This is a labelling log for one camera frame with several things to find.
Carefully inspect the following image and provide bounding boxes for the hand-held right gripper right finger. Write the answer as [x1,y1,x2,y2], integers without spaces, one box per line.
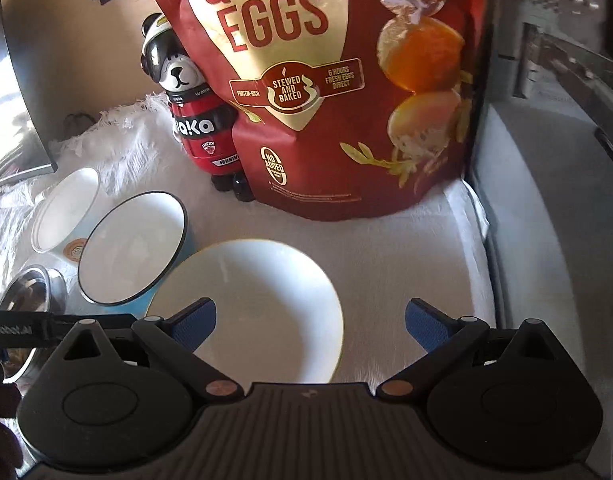
[376,297,563,402]

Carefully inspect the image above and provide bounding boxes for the dark cable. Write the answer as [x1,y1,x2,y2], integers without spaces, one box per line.
[61,112,94,133]

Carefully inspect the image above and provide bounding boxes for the white woven tablecloth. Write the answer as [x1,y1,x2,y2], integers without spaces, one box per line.
[0,92,497,386]

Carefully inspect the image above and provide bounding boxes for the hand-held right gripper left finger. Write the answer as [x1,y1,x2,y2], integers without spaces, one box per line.
[55,297,242,402]

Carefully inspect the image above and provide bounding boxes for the blue enamel cup black rim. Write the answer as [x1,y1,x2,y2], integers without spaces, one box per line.
[77,191,194,318]

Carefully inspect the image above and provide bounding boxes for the curved black monitor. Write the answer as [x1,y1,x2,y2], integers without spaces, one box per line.
[0,0,57,191]

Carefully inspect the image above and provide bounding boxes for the grey metal case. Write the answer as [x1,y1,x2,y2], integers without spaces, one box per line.
[486,0,613,176]

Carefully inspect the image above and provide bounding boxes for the red snack bag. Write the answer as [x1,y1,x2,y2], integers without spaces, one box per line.
[139,0,487,222]

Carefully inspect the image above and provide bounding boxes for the bear figurine bottle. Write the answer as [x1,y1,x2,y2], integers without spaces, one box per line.
[140,12,254,203]

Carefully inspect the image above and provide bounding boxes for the white plate with gold rim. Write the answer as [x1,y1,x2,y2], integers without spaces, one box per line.
[145,240,343,385]

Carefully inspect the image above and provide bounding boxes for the stainless steel bowl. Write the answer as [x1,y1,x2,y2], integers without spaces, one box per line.
[0,264,68,386]

